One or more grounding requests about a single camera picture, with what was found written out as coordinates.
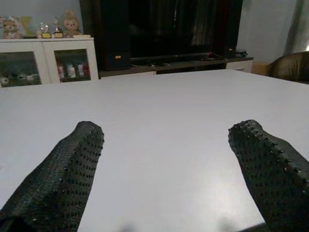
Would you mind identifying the black textured right gripper left finger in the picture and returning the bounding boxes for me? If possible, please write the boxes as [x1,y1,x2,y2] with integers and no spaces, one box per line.
[0,120,105,232]

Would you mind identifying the black textured right gripper right finger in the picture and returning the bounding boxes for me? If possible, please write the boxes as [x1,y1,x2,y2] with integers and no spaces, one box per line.
[227,119,309,232]

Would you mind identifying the brown cardboard box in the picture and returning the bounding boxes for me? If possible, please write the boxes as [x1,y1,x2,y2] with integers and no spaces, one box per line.
[251,61,270,75]

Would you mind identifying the brown leather armchair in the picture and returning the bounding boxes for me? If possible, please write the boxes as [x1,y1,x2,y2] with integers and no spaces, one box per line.
[268,51,309,85]

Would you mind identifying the white glass-door cabinet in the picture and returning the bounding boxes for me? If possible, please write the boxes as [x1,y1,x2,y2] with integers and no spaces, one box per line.
[0,37,99,88]

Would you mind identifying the dark TV console white drawers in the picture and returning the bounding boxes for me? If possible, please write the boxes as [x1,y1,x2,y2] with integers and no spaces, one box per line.
[98,52,254,78]

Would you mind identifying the grey curtain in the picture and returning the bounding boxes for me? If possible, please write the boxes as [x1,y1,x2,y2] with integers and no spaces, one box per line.
[282,0,309,56]

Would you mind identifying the tall dark floor speaker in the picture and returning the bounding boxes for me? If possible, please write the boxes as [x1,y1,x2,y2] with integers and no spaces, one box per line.
[100,0,131,71]
[224,0,243,58]

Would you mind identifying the small glass trophy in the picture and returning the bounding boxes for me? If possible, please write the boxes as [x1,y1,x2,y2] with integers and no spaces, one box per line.
[40,23,52,39]

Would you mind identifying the black soundbar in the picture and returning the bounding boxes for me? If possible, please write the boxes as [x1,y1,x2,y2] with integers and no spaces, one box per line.
[130,54,211,61]

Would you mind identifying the beige bunny plush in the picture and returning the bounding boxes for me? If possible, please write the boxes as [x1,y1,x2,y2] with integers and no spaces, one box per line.
[63,9,82,37]

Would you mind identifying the bear plush in patterned hood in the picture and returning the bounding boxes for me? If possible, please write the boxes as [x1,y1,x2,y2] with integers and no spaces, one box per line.
[1,19,22,39]

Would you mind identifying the black flat television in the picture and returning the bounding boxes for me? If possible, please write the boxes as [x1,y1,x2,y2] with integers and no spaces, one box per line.
[129,0,230,58]

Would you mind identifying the dark TV wall panel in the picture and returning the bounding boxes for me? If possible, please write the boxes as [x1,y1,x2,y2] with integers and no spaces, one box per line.
[79,0,243,73]

